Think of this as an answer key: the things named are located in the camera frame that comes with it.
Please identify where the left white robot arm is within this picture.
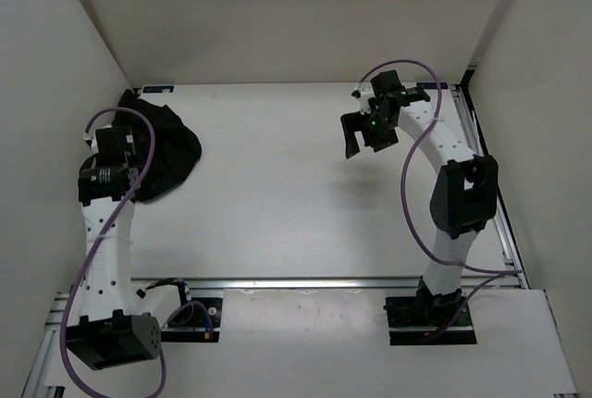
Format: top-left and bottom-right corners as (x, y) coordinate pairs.
(66, 127), (160, 370)

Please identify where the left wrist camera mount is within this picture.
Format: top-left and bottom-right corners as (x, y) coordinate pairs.
(83, 126), (136, 156)

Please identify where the aluminium front rail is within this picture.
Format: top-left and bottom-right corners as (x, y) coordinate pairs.
(129, 277), (531, 292)

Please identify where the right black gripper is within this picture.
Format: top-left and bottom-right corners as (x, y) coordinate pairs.
(340, 108), (398, 159)

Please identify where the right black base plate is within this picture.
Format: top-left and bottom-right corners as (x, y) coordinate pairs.
(383, 296), (477, 346)

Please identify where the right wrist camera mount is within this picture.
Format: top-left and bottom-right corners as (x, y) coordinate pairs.
(351, 70), (405, 109)

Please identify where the blue white label sticker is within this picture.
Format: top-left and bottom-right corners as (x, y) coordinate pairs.
(142, 85), (174, 93)

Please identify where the aluminium right rail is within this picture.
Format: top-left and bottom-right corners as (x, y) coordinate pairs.
(452, 84), (529, 290)

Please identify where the aluminium rail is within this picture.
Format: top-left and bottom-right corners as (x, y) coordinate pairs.
(452, 84), (529, 290)
(129, 277), (531, 292)

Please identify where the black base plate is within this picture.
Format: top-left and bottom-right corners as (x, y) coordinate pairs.
(165, 289), (223, 332)
(383, 296), (477, 346)

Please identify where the black skirt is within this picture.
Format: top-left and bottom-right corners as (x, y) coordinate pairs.
(118, 90), (203, 203)

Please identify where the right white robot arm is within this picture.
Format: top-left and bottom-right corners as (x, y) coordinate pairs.
(340, 86), (499, 325)

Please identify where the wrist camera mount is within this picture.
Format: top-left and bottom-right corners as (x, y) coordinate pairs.
(83, 126), (136, 156)
(351, 70), (405, 109)

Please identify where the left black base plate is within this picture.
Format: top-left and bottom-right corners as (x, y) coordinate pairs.
(165, 289), (223, 332)

